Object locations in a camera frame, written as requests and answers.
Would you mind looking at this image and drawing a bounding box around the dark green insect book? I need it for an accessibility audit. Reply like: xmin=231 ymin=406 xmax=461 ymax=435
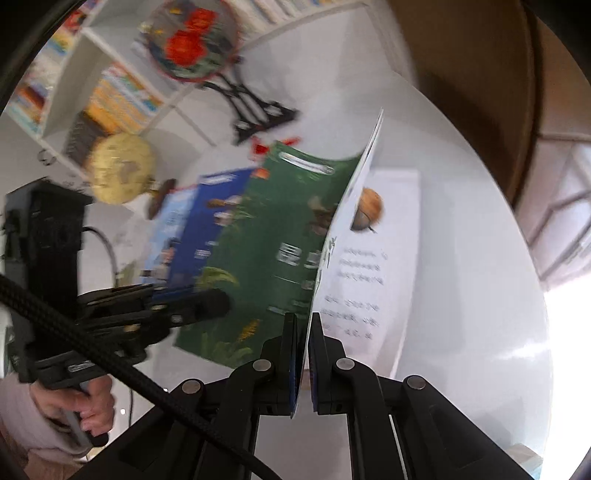
xmin=173 ymin=141 xmax=365 ymax=370

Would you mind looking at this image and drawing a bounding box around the row of dark hardcover volumes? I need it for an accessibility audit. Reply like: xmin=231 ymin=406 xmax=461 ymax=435
xmin=62 ymin=111 xmax=112 ymax=169

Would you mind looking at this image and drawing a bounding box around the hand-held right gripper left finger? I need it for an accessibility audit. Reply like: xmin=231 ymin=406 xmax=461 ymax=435
xmin=99 ymin=313 xmax=298 ymax=480

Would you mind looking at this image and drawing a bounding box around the row of orange colourful books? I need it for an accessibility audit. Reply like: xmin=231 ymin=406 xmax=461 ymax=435
xmin=85 ymin=62 xmax=164 ymax=134

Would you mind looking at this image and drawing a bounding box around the red tassel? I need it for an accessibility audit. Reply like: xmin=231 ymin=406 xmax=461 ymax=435
xmin=249 ymin=136 xmax=301 ymax=160

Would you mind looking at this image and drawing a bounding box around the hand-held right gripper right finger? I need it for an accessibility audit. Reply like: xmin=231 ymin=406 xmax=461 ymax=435
xmin=310 ymin=313 xmax=539 ymax=480

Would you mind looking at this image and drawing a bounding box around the dark blue eagle book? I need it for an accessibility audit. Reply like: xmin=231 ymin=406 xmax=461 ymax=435
xmin=185 ymin=168 xmax=259 ymax=296

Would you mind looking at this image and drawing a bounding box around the olive green insect book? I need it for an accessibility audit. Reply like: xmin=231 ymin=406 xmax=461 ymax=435
xmin=290 ymin=107 xmax=422 ymax=418

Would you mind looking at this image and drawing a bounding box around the light blue poetry book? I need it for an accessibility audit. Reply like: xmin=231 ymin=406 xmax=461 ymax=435
xmin=139 ymin=187 xmax=201 ymax=289

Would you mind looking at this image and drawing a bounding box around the braided black cable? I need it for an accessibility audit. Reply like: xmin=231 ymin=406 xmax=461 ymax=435
xmin=0 ymin=272 xmax=284 ymax=480

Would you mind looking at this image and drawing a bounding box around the antique yellow desk globe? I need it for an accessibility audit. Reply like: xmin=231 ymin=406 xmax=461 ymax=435
xmin=89 ymin=133 xmax=178 ymax=220

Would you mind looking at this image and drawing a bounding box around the white bookshelf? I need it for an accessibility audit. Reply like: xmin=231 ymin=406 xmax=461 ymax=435
xmin=0 ymin=0 xmax=384 ymax=185

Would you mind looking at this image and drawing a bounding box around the row of shelved paperback books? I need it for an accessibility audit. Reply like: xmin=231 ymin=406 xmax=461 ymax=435
xmin=51 ymin=0 xmax=105 ymax=44
xmin=7 ymin=28 xmax=77 ymax=134

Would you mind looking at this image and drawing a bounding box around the person's left hand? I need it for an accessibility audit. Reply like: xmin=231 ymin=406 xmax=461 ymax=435
xmin=30 ymin=375 xmax=116 ymax=437

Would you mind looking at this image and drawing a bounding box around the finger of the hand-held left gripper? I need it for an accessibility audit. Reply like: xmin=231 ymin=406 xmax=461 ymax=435
xmin=88 ymin=288 xmax=232 ymax=333
xmin=76 ymin=282 xmax=155 ymax=305

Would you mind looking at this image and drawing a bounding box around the round red flower fan ornament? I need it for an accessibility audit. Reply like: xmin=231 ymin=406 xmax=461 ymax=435
xmin=139 ymin=0 xmax=301 ymax=146

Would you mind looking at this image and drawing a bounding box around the brown wooden cabinet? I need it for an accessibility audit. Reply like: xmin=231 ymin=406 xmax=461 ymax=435
xmin=388 ymin=0 xmax=591 ymax=287

